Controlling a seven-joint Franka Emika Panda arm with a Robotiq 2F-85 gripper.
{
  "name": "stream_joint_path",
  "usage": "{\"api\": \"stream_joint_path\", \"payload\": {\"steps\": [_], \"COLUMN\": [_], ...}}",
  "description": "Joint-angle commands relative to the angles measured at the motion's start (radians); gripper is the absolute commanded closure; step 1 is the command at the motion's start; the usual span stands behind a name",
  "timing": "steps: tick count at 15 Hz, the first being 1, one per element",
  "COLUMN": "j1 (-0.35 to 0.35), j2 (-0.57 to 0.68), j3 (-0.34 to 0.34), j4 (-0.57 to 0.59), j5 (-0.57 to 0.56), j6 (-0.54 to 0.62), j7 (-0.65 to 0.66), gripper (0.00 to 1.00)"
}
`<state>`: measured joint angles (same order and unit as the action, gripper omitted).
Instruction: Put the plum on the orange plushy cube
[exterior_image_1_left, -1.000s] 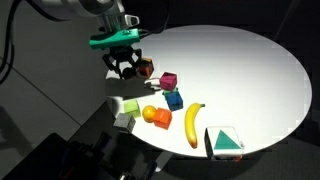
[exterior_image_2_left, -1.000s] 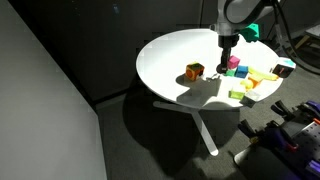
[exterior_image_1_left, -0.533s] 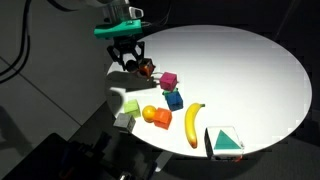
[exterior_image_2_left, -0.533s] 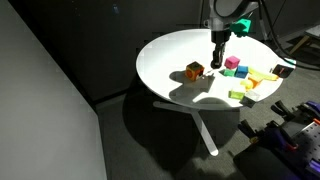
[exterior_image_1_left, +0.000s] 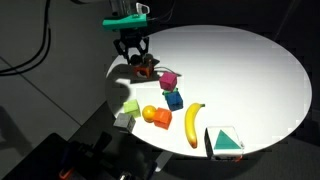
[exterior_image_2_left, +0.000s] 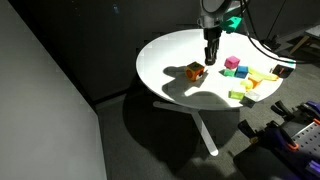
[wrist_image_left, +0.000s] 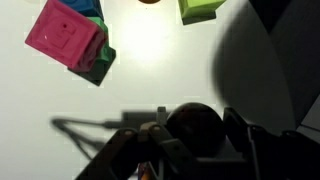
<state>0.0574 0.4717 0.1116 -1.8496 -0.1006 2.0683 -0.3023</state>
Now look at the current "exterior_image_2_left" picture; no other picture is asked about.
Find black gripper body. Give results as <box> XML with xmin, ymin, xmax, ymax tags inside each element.
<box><xmin>203</xmin><ymin>28</ymin><xmax>223</xmax><ymax>51</ymax></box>

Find magenta foam cube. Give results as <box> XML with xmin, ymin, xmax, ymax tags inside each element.
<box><xmin>224</xmin><ymin>55</ymin><xmax>241</xmax><ymax>70</ymax></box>

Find orange plushy cube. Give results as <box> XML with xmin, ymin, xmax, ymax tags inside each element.
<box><xmin>185</xmin><ymin>61</ymin><xmax>206</xmax><ymax>82</ymax></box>

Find dark green foam cube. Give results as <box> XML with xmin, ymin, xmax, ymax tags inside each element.
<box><xmin>223</xmin><ymin>68</ymin><xmax>237</xmax><ymax>78</ymax></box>

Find blue foam cube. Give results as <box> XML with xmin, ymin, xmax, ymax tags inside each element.
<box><xmin>234</xmin><ymin>65</ymin><xmax>250</xmax><ymax>79</ymax></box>

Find lime green foam cube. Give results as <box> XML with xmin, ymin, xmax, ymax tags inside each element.
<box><xmin>228</xmin><ymin>84</ymin><xmax>247</xmax><ymax>100</ymax></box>

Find grey foam cube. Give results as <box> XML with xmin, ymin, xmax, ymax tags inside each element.
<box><xmin>244</xmin><ymin>90</ymin><xmax>261</xmax><ymax>104</ymax></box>

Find yellow ball fruit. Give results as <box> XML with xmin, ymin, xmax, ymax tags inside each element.
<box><xmin>239</xmin><ymin>79</ymin><xmax>254</xmax><ymax>90</ymax></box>

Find orange foam block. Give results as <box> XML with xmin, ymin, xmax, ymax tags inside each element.
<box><xmin>248</xmin><ymin>77</ymin><xmax>263</xmax><ymax>89</ymax></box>

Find yellow banana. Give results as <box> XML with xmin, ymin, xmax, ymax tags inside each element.
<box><xmin>248</xmin><ymin>67</ymin><xmax>279</xmax><ymax>82</ymax></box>

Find white table base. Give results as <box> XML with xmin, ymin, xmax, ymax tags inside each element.
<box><xmin>153</xmin><ymin>100</ymin><xmax>220</xmax><ymax>157</ymax></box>

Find white box green triangle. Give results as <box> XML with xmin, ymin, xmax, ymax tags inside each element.
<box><xmin>271</xmin><ymin>59</ymin><xmax>297</xmax><ymax>79</ymax></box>

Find black spring clamp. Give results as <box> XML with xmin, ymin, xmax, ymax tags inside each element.
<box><xmin>270</xmin><ymin>99</ymin><xmax>296</xmax><ymax>122</ymax></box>
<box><xmin>237</xmin><ymin>119</ymin><xmax>268</xmax><ymax>143</ymax></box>

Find wooden legged furniture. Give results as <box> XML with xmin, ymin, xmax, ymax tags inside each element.
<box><xmin>288</xmin><ymin>24</ymin><xmax>320</xmax><ymax>56</ymax></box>

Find purple clamp orange tips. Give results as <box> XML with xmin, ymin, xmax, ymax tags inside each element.
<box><xmin>263</xmin><ymin>126</ymin><xmax>299</xmax><ymax>151</ymax></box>

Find grey perforated pegboard panel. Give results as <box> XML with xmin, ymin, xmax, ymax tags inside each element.
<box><xmin>292</xmin><ymin>121</ymin><xmax>320</xmax><ymax>158</ymax></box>

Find black cable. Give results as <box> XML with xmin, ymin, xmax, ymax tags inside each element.
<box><xmin>241</xmin><ymin>0</ymin><xmax>301</xmax><ymax>65</ymax></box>

